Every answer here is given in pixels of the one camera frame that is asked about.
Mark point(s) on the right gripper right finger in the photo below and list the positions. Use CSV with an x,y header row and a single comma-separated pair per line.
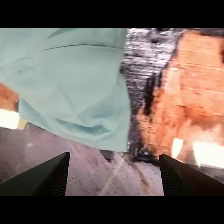
x,y
183,178

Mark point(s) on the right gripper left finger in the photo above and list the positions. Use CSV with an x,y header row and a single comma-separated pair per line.
x,y
46,178

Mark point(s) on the light blue shirt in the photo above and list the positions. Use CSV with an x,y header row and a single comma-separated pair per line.
x,y
73,83

